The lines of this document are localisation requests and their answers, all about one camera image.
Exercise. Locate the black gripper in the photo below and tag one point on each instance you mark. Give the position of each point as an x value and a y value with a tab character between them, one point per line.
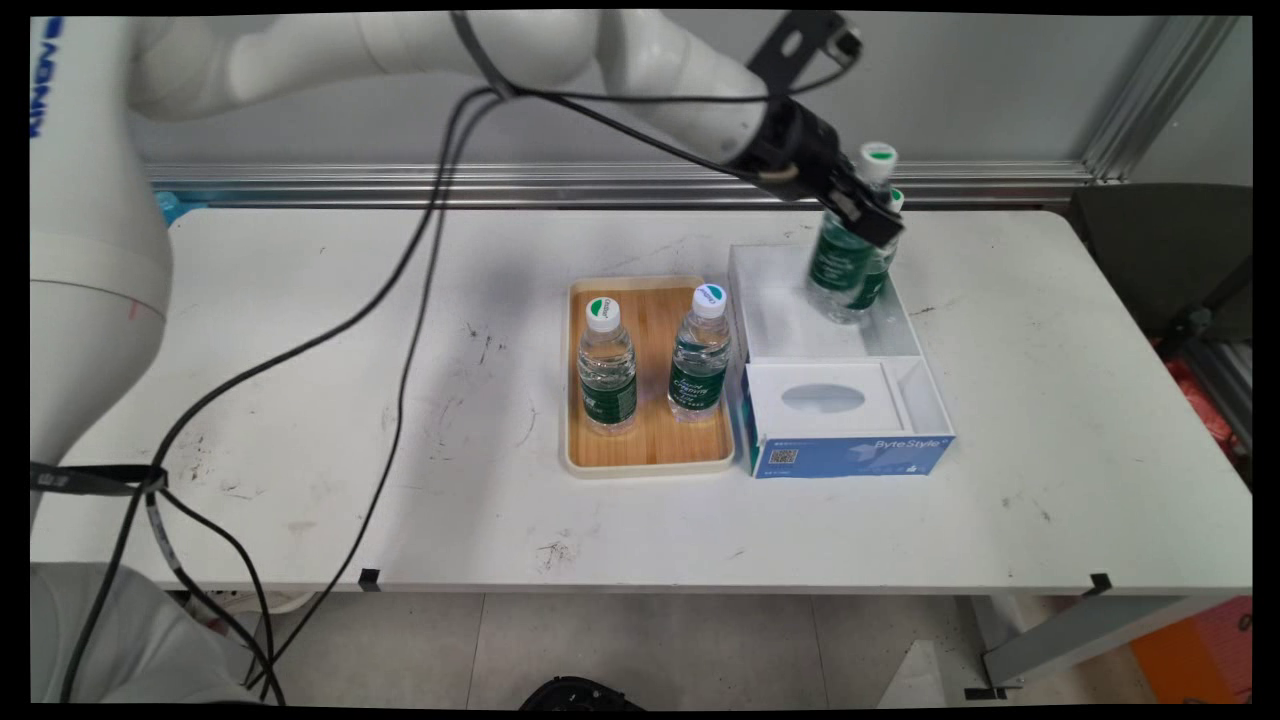
800	150

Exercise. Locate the water bottle green label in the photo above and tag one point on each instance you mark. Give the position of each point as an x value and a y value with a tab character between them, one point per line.
835	265
875	285
607	380
698	370

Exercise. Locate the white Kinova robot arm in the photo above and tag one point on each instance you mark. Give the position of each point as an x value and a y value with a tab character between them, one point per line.
300	50

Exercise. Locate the white blue cardboard box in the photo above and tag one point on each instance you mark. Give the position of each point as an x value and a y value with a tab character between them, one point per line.
850	457

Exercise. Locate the bamboo tray white rim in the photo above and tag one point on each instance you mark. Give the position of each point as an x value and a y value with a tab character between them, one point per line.
655	440

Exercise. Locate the red package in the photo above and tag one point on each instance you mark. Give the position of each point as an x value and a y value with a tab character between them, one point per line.
1205	405

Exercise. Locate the black tape strip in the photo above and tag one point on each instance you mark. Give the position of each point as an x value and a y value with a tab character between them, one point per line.
370	579
1100	585

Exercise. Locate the grey table leg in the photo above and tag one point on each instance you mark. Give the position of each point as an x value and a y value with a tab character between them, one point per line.
1080	635

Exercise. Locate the orange box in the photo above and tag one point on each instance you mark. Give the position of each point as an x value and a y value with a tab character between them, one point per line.
1195	650

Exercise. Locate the black round object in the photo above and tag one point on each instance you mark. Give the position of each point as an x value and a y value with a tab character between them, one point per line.
580	695

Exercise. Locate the blue shrink-wrapped bottle pack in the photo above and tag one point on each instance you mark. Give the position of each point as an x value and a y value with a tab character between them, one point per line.
172	205

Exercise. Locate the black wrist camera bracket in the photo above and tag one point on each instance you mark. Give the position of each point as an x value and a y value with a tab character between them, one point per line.
770	65

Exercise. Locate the horizontal aluminium rail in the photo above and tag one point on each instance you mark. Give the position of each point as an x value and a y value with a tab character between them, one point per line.
600	185

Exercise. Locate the slanted aluminium rail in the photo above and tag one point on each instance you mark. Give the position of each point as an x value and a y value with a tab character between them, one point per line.
1150	100

